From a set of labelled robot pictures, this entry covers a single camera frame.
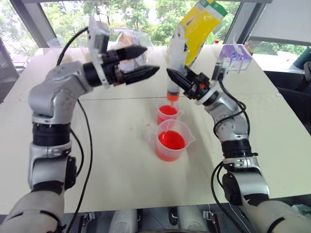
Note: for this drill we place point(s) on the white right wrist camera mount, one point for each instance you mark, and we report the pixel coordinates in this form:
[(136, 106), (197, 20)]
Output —
[(219, 70)]

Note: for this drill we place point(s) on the small clear cup red liquid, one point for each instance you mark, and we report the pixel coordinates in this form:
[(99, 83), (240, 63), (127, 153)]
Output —
[(167, 111)]

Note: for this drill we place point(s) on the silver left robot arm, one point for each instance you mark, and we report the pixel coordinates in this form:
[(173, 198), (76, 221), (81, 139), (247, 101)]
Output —
[(48, 150)]

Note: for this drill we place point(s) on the clear plastic bag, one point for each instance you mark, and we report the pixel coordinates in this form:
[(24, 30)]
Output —
[(145, 38)]

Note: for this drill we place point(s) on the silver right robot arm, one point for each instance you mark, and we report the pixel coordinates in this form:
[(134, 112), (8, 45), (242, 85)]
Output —
[(245, 170)]

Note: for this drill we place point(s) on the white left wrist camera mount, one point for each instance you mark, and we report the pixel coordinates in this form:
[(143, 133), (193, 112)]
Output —
[(97, 41)]

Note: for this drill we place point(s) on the white rounded shape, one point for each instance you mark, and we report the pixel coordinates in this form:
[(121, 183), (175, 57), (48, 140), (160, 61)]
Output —
[(192, 221), (124, 222)]

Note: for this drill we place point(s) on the metal table clasp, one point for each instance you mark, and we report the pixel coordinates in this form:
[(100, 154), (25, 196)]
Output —
[(210, 217), (88, 218)]

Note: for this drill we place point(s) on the large clear plastic syringe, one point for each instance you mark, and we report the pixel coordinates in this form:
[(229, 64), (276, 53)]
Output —
[(175, 55)]

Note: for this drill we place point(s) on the black chair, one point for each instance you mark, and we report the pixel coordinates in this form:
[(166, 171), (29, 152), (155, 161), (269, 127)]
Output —
[(296, 97)]

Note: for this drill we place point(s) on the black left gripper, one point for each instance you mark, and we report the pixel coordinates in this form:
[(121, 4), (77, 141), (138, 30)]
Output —
[(111, 65)]

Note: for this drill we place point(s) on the large clear cup red liquid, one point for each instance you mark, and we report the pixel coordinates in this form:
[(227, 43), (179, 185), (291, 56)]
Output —
[(171, 140)]

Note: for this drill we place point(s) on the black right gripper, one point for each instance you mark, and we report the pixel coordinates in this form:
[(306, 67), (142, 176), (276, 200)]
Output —
[(198, 85)]

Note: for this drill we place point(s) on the yellow plastic bag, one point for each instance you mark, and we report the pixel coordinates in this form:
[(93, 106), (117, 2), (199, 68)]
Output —
[(199, 29)]

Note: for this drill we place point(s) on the purple tissue box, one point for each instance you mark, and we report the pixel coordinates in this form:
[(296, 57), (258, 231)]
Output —
[(234, 57)]

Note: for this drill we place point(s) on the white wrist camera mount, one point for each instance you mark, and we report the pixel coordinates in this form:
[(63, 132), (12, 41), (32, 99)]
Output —
[(219, 70), (97, 41)]

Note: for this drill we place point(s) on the small orange object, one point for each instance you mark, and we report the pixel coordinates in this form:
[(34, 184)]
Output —
[(216, 41)]

